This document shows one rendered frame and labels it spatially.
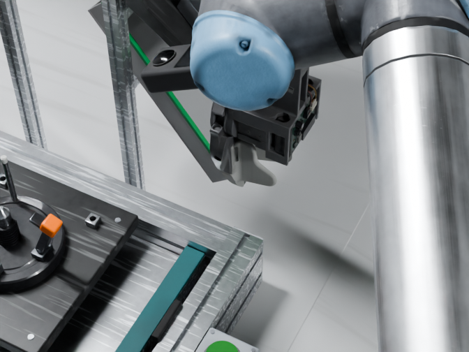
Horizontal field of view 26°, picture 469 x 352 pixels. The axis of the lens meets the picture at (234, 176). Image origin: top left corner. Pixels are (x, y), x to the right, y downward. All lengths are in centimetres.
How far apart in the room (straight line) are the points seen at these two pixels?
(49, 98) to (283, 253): 48
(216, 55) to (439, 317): 24
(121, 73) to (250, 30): 59
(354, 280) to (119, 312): 33
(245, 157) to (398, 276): 41
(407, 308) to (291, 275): 84
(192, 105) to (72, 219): 22
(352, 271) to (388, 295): 83
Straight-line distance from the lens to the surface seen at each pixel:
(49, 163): 144
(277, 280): 142
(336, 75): 169
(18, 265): 131
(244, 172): 101
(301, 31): 71
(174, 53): 97
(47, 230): 124
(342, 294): 142
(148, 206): 138
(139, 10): 123
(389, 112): 65
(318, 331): 138
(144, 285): 136
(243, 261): 132
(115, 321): 133
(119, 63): 127
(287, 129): 91
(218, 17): 72
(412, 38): 67
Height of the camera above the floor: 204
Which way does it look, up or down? 50 degrees down
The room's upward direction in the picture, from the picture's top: straight up
